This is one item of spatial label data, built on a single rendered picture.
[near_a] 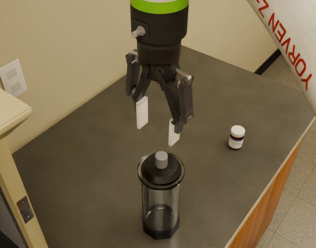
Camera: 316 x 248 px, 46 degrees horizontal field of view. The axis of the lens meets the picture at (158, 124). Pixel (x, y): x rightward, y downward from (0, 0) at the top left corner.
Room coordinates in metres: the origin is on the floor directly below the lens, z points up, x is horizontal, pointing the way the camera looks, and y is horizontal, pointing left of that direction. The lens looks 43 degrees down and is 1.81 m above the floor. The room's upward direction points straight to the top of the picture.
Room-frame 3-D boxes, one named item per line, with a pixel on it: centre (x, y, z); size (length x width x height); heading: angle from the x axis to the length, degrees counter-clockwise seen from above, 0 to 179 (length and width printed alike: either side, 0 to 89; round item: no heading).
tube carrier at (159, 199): (0.55, -0.01, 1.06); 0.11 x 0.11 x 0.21
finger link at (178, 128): (0.52, -0.05, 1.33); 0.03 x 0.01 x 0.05; 52
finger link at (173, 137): (0.53, -0.03, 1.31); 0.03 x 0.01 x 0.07; 142
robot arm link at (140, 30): (0.55, 0.00, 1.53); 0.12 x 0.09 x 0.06; 142
